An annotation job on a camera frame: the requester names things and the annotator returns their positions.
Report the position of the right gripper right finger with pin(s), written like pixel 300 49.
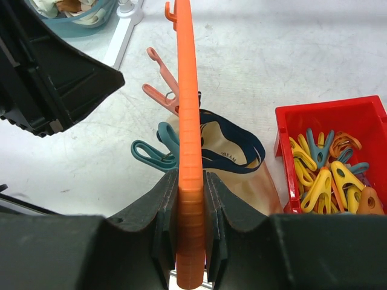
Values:
pixel 246 249

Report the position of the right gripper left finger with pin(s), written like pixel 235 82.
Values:
pixel 133 249

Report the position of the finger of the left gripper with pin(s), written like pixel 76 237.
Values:
pixel 47 86

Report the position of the orange plastic hanger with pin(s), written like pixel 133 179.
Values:
pixel 190 253

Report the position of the pink clothespin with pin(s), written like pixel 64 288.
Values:
pixel 166 93

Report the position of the teal clothespin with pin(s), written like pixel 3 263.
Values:
pixel 151 156

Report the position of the teal laundry basket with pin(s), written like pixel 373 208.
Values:
pixel 66 28

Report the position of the pale green garment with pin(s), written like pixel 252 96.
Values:
pixel 46 8

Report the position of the pile of clothespins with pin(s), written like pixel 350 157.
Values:
pixel 327 182

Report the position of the white clothes rack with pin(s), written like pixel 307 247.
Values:
pixel 130 14

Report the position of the red clothespin bin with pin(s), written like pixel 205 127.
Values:
pixel 363 118

